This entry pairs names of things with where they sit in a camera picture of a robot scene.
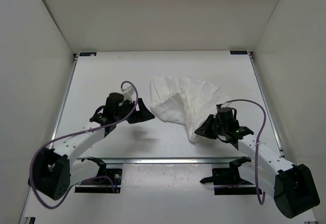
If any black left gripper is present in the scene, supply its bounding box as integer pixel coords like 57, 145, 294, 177
117, 96, 155, 123

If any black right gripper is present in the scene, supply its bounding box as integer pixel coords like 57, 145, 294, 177
195, 115, 227, 140

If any white pleated skirt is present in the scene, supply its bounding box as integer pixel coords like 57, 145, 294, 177
149, 76, 231, 143

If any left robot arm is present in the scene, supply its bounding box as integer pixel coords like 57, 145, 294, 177
29, 92, 155, 201

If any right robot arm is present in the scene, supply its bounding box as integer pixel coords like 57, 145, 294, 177
195, 107, 320, 218

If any right blue corner label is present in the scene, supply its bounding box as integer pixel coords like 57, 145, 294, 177
230, 50, 248, 55

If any blue corner label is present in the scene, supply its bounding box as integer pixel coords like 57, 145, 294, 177
230, 50, 248, 55
79, 52, 97, 57

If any left blue corner label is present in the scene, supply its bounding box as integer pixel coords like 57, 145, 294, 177
79, 52, 97, 57

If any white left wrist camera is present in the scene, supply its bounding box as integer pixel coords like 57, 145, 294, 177
121, 86, 135, 102

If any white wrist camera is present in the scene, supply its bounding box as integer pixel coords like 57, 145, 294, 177
121, 86, 135, 102
216, 102, 230, 110

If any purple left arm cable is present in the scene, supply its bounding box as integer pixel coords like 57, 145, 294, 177
28, 81, 140, 208

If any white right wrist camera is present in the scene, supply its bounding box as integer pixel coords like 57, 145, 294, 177
216, 102, 230, 110

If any aluminium table edge rail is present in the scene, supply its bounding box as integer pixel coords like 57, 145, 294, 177
47, 156, 287, 166

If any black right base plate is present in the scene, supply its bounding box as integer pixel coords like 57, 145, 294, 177
200, 168, 256, 195

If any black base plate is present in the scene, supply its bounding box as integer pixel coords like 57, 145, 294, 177
74, 164, 123, 194
200, 168, 256, 195

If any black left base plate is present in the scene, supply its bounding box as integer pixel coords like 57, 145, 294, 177
74, 164, 123, 194

